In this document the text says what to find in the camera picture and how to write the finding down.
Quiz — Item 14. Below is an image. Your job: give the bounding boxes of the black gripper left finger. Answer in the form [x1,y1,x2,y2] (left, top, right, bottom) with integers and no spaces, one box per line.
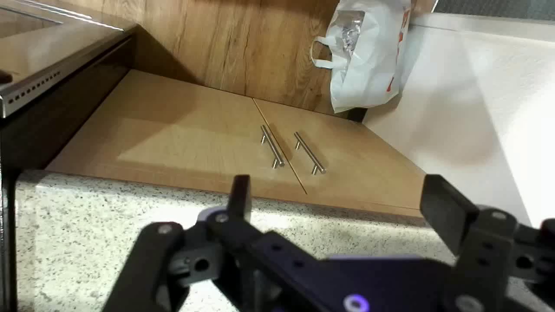
[102,174,379,312]

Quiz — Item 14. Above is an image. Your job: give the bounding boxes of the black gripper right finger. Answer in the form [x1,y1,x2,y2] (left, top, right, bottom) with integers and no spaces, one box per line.
[419,174,555,312]

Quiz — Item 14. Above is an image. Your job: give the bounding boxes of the wide wooden base cabinet door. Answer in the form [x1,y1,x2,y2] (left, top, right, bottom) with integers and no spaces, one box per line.
[46,68,308,196]

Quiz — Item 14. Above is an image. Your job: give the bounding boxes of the white plastic shopping bag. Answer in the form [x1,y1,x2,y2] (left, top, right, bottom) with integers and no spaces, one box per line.
[308,0,414,115]

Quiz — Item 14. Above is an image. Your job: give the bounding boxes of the black stainless kitchen stove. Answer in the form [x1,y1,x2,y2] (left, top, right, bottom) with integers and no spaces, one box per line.
[0,0,138,312]

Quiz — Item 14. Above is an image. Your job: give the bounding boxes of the metal bar base cabinet handle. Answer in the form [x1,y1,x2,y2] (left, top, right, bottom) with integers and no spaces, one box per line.
[291,130,327,177]
[258,124,286,170]

